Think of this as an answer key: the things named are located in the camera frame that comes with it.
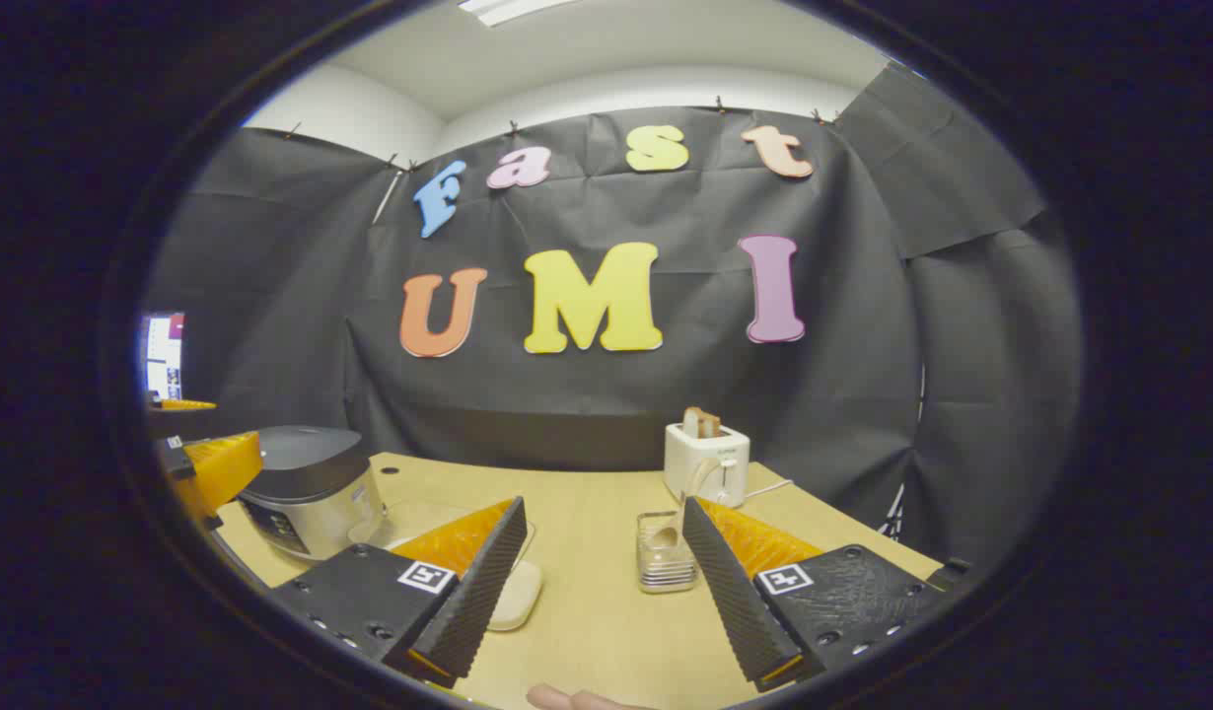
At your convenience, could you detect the metal wire chopstick holder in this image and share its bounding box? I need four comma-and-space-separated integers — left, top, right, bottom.
636, 511, 701, 595

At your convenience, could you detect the white toaster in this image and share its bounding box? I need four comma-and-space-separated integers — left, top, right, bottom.
664, 422, 751, 509

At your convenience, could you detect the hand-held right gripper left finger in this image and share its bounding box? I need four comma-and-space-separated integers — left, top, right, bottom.
271, 496, 529, 689

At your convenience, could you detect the silver black rice cooker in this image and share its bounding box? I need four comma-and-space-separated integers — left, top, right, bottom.
234, 426, 387, 561

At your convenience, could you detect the ceiling light panel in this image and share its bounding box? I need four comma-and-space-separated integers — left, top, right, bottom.
459, 0, 578, 27

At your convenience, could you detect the clear plastic rice container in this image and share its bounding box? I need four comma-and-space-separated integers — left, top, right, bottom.
348, 498, 543, 632

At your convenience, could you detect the computer monitor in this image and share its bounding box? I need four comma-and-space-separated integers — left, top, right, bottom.
141, 313, 186, 400

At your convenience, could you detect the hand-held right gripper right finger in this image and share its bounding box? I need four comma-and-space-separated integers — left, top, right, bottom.
681, 495, 972, 692

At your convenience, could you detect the wooden spoon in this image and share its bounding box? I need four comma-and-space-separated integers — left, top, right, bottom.
646, 456, 732, 553

